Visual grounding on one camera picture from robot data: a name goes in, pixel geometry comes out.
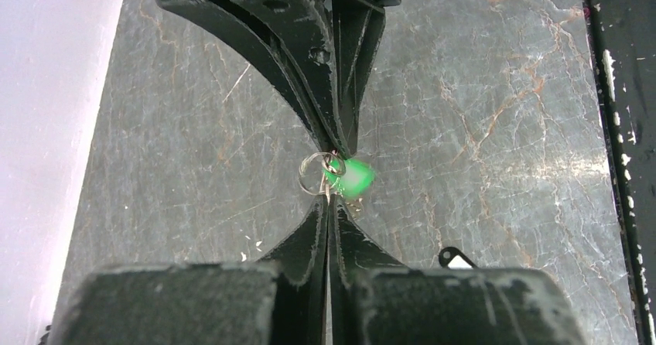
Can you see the keyring with bunch of keys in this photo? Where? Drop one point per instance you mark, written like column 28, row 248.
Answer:
column 312, row 180

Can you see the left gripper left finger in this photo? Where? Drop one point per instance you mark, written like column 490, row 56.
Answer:
column 278, row 299

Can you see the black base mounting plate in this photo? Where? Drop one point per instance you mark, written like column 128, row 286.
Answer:
column 623, row 36

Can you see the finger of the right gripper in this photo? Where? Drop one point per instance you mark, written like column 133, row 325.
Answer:
column 356, row 30
column 291, row 43

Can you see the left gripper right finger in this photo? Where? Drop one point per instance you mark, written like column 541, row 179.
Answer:
column 378, row 300

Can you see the key with green tag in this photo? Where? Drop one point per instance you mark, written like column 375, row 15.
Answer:
column 350, row 178

